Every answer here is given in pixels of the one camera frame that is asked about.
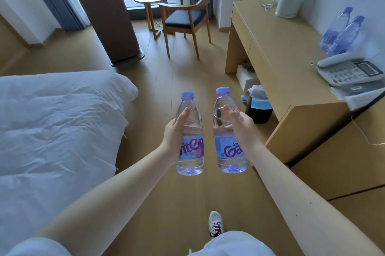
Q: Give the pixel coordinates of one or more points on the person's left forearm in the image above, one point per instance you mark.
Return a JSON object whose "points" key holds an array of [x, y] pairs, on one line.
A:
{"points": [[114, 192]]}

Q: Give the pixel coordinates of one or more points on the brown wooden wardrobe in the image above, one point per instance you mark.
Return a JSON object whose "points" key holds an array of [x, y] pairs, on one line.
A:
{"points": [[105, 15]]}

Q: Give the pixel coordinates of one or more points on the person's right forearm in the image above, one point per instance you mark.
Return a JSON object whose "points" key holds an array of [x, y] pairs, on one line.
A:
{"points": [[300, 201]]}

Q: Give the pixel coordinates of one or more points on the white shorts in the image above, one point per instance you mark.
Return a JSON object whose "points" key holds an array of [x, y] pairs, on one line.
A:
{"points": [[231, 245]]}

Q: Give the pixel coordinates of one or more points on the clear water bottle blue cap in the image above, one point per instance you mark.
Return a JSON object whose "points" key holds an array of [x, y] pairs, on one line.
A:
{"points": [[192, 150], [346, 39], [334, 31], [228, 150]]}

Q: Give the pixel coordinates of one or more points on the wooden chair dark cushion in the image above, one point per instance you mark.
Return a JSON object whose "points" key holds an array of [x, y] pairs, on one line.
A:
{"points": [[185, 16]]}

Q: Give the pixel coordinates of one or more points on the person's left hand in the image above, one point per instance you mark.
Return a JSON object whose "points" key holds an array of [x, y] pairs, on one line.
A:
{"points": [[172, 141]]}

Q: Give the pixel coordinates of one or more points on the white cardboard box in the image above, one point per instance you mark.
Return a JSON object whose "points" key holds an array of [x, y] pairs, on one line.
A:
{"points": [[245, 76]]}

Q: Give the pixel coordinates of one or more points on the light wooden low cabinet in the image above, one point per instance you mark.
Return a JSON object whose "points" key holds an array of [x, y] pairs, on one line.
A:
{"points": [[349, 168]]}

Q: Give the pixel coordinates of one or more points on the person's right hand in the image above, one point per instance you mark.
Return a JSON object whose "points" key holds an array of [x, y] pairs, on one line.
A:
{"points": [[248, 135]]}

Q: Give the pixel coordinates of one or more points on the dark trash bin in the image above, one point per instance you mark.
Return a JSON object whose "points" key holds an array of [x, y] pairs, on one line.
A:
{"points": [[258, 116]]}

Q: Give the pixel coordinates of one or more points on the person's left thumb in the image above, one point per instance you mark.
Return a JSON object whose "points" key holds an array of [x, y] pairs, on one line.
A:
{"points": [[181, 118]]}

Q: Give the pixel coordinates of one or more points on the white sneaker black laces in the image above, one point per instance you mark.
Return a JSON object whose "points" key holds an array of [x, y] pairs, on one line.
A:
{"points": [[216, 222]]}

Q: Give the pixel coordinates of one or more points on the white shirt sleeve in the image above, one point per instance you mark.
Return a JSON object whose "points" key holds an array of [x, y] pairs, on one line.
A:
{"points": [[33, 248]]}

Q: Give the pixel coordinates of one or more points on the blue face mask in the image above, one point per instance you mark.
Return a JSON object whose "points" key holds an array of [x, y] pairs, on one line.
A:
{"points": [[261, 103]]}

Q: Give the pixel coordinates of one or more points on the white paper booklets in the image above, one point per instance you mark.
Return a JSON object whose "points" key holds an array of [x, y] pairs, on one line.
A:
{"points": [[361, 94]]}

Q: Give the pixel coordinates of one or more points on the white desk telephone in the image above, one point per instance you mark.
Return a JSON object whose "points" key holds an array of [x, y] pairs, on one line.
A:
{"points": [[346, 70]]}

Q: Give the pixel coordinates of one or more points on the person's right thumb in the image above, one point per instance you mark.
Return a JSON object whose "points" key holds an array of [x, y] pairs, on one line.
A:
{"points": [[232, 113]]}

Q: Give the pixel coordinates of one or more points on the light wooden desk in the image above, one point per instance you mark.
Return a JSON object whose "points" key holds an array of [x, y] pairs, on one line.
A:
{"points": [[282, 54]]}

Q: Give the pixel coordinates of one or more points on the white bed duvet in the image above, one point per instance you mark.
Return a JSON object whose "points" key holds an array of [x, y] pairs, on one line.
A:
{"points": [[54, 132]]}

